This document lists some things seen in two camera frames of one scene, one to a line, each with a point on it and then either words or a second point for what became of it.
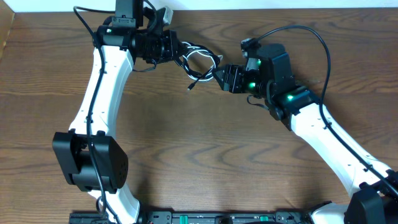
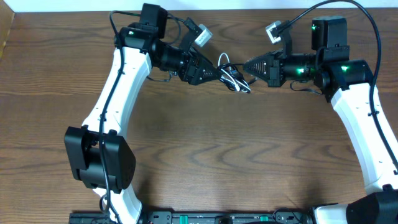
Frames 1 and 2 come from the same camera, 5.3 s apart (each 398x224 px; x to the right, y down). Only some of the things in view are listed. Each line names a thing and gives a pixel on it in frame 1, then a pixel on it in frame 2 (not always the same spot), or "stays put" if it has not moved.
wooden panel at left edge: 7,15 stays put
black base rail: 201,217 stays put
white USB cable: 189,48 to 228,60
